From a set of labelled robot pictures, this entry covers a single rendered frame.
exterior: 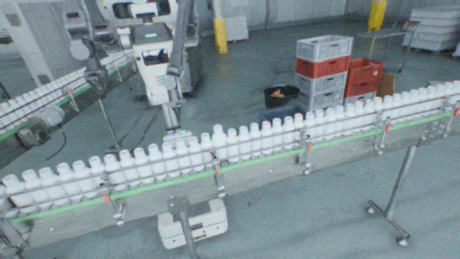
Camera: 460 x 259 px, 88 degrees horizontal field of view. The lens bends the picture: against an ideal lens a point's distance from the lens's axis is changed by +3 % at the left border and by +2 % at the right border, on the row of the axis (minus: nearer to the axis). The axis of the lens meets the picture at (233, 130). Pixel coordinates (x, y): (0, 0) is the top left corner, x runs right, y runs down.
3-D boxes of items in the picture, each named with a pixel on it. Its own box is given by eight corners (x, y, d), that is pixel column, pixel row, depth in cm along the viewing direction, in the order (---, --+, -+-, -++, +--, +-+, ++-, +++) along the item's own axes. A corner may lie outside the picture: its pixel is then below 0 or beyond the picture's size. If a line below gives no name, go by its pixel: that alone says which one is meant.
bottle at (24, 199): (32, 201, 101) (11, 171, 93) (43, 203, 100) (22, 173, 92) (18, 212, 96) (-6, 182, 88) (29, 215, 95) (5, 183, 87)
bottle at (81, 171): (85, 192, 104) (69, 161, 96) (100, 186, 106) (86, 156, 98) (84, 200, 99) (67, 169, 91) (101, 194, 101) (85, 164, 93)
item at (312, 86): (311, 95, 320) (313, 79, 309) (293, 86, 353) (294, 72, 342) (346, 86, 338) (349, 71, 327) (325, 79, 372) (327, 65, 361)
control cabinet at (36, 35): (64, 84, 628) (25, 2, 533) (82, 83, 625) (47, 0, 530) (40, 95, 557) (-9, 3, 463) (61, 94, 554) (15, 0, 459)
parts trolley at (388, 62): (364, 81, 476) (375, 28, 427) (345, 74, 522) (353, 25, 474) (406, 73, 497) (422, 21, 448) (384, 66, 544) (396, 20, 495)
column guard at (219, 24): (217, 53, 821) (214, 19, 767) (216, 51, 855) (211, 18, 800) (228, 52, 829) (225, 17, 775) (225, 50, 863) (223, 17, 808)
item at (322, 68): (313, 79, 309) (314, 62, 298) (295, 72, 343) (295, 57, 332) (349, 71, 328) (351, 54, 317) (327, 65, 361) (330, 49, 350)
